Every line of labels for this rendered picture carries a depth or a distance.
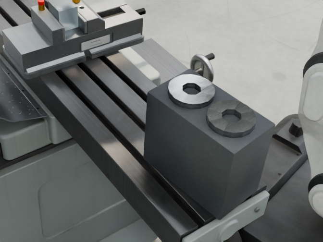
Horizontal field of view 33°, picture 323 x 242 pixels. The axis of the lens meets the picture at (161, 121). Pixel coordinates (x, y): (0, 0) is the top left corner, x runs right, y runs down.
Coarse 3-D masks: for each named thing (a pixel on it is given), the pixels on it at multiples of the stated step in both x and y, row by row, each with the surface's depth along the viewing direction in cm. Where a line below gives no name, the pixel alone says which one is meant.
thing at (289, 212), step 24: (288, 120) 179; (288, 144) 172; (264, 168) 165; (288, 168) 165; (288, 192) 161; (264, 216) 154; (288, 216) 155; (312, 216) 155; (264, 240) 148; (288, 240) 148; (312, 240) 149
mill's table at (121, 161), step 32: (0, 0) 161; (32, 0) 162; (0, 32) 149; (96, 64) 141; (128, 64) 142; (64, 96) 131; (96, 96) 132; (128, 96) 133; (96, 128) 124; (128, 128) 125; (96, 160) 125; (128, 160) 117; (128, 192) 117; (160, 192) 111; (256, 192) 114; (160, 224) 110; (192, 224) 106; (224, 224) 109
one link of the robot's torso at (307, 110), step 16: (320, 64) 124; (304, 80) 129; (320, 80) 125; (304, 96) 131; (320, 96) 127; (304, 112) 133; (320, 112) 129; (304, 128) 140; (320, 128) 134; (320, 144) 141; (320, 160) 144; (320, 176) 145
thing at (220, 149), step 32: (160, 96) 104; (192, 96) 103; (224, 96) 106; (160, 128) 107; (192, 128) 100; (224, 128) 97; (256, 128) 99; (160, 160) 113; (192, 160) 104; (224, 160) 97; (256, 160) 103; (192, 192) 109; (224, 192) 101
